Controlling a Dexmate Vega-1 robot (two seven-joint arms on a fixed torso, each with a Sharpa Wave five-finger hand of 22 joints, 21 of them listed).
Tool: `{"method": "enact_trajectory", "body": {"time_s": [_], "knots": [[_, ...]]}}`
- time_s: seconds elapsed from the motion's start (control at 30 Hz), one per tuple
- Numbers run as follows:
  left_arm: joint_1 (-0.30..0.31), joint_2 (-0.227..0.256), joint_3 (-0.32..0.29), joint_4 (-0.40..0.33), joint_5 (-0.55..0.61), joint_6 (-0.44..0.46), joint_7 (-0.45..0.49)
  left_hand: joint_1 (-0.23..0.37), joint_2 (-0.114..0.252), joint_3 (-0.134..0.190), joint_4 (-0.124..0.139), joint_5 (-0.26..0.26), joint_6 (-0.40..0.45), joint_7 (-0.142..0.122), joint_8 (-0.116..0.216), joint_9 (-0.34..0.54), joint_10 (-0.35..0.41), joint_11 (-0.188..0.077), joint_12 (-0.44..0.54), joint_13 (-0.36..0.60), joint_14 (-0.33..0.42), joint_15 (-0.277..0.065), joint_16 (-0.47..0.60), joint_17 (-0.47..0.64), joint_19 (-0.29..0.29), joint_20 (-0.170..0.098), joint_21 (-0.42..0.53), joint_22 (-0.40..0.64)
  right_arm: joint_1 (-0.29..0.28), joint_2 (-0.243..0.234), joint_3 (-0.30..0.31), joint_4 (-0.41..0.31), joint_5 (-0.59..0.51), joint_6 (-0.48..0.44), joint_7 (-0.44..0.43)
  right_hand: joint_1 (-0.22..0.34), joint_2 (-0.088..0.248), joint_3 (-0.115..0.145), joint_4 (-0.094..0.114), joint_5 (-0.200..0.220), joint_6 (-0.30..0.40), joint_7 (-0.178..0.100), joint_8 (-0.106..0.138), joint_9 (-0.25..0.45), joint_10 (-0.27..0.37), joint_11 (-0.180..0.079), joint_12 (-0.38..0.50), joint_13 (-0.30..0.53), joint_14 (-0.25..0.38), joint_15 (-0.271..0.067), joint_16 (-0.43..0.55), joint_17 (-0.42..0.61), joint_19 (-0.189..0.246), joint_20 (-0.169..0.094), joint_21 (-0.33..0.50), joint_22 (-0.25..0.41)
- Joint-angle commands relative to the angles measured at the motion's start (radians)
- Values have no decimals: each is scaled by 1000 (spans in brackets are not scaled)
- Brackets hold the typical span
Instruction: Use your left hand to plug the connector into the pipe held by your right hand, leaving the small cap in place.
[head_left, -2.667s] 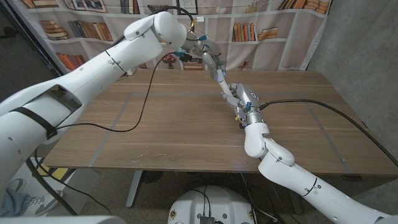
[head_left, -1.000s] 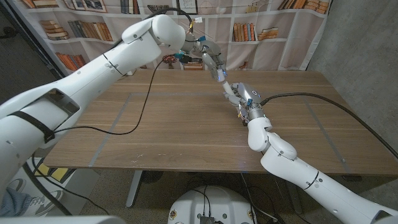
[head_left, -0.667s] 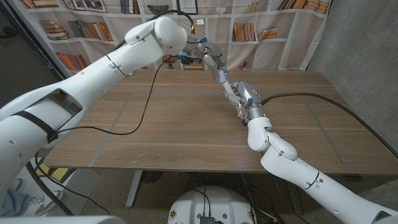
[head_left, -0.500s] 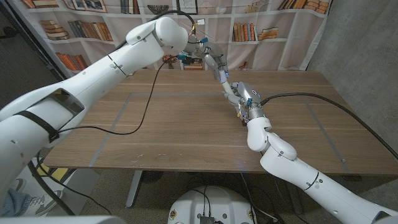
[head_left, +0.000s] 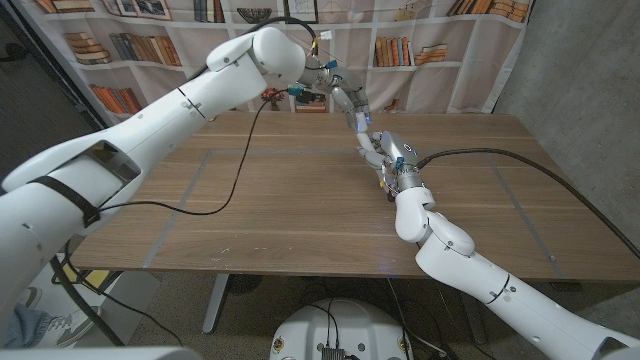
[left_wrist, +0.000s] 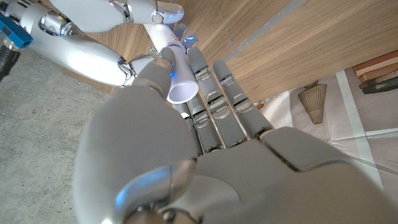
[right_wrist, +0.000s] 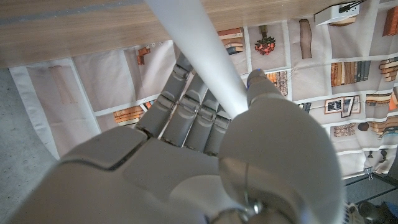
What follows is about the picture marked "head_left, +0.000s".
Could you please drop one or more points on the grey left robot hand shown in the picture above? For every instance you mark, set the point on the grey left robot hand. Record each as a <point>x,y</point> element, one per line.
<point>345,80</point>

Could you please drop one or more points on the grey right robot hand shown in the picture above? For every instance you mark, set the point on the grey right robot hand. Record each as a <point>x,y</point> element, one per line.
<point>400,155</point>

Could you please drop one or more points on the white PVC pipe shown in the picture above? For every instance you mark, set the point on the white PVC pipe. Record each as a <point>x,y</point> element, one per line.
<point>366,142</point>

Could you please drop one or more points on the white PVC connector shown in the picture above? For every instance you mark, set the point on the white PVC connector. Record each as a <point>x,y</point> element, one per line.
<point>361,122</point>

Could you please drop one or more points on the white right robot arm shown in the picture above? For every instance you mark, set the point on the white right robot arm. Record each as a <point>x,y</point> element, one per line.
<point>480,280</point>

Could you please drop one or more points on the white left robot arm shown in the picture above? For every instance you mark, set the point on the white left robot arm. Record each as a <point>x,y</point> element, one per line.
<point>150,135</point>

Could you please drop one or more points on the printed bookshelf backdrop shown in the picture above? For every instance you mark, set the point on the printed bookshelf backdrop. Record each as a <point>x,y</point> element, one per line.
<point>450,75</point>

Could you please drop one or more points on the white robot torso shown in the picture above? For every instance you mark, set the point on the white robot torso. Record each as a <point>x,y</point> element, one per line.
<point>345,325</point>

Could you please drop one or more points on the grey table leg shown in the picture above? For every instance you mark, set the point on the grey table leg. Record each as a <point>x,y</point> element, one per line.
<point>472,320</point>
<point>216,302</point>

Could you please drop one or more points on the dark grey partition panel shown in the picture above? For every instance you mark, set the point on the dark grey partition panel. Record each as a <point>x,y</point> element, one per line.
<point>35,100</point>

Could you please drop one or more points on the yellow flat object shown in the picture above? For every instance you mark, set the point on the yellow flat object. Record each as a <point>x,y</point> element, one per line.
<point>95,277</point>

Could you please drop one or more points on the white sneaker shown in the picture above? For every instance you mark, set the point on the white sneaker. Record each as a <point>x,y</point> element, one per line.
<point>70,327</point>

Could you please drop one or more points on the person's leg in jeans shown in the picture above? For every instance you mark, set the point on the person's leg in jeans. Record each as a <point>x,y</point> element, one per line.
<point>25,327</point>

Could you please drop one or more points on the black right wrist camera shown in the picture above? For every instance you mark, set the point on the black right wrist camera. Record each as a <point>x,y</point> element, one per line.
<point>390,196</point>

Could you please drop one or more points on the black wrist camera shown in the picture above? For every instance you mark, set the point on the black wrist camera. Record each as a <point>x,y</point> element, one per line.
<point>390,196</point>
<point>305,95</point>

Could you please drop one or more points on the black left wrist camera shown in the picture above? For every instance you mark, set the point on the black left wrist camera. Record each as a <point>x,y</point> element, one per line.
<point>305,95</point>

